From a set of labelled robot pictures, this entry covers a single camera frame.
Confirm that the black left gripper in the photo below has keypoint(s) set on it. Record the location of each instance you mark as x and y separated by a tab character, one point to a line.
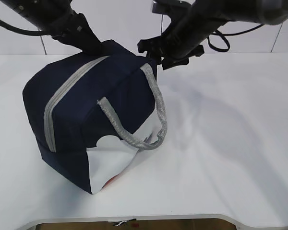
71	28

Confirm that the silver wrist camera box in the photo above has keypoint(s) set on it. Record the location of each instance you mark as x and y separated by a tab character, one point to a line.
169	6

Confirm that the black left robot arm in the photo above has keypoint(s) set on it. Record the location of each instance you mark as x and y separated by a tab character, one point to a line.
33	11

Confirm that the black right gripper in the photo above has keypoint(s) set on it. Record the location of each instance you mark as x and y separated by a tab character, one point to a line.
171	49

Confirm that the navy blue lunch bag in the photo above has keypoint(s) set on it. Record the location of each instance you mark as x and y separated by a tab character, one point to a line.
92	114

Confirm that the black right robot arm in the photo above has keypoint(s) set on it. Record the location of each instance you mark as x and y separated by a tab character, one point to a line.
191	24

